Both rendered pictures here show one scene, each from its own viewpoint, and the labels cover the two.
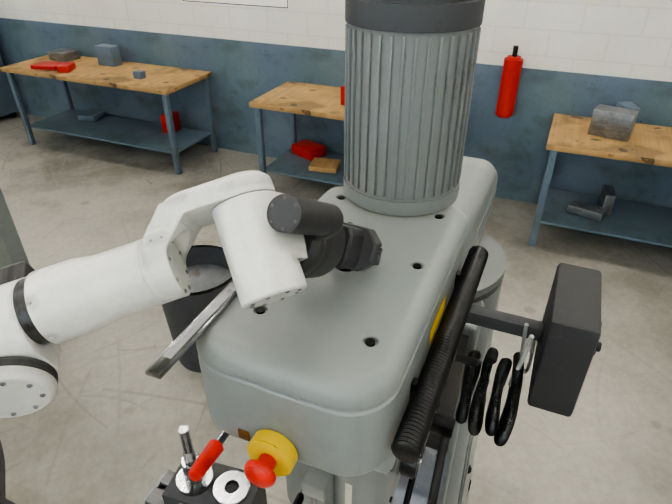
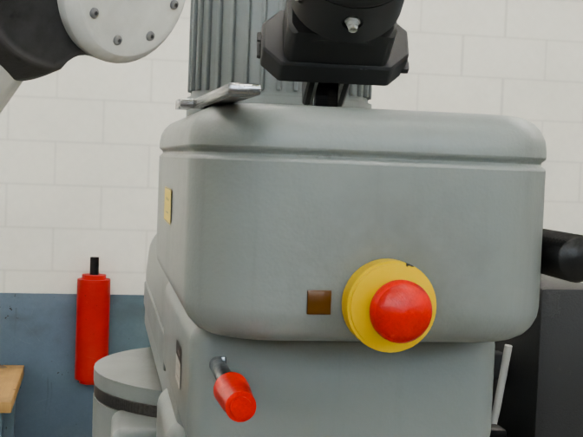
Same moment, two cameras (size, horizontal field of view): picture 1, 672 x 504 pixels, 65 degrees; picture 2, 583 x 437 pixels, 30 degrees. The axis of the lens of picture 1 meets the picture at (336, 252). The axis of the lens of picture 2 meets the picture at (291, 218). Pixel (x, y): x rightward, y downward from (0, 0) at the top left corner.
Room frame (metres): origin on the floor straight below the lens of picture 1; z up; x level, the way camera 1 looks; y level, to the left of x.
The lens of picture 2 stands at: (-0.16, 0.52, 1.85)
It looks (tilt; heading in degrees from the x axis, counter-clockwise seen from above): 3 degrees down; 327
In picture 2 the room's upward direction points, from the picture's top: 2 degrees clockwise
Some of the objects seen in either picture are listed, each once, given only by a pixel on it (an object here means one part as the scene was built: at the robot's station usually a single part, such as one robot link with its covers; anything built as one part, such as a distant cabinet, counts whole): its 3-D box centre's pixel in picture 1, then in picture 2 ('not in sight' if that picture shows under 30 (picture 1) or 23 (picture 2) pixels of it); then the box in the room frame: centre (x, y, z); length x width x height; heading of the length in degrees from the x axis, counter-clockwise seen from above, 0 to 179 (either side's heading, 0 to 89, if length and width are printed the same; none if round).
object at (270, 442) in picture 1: (272, 453); (389, 304); (0.40, 0.08, 1.76); 0.06 x 0.02 x 0.06; 67
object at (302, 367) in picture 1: (349, 302); (317, 210); (0.62, -0.02, 1.81); 0.47 x 0.26 x 0.16; 157
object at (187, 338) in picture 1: (216, 307); (219, 98); (0.51, 0.15, 1.89); 0.24 x 0.04 x 0.01; 158
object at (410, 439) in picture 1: (447, 330); (469, 235); (0.58, -0.16, 1.79); 0.45 x 0.04 x 0.04; 157
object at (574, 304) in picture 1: (567, 338); (540, 364); (0.75, -0.44, 1.62); 0.20 x 0.09 x 0.21; 157
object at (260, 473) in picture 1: (262, 469); (398, 309); (0.38, 0.09, 1.76); 0.04 x 0.03 x 0.04; 67
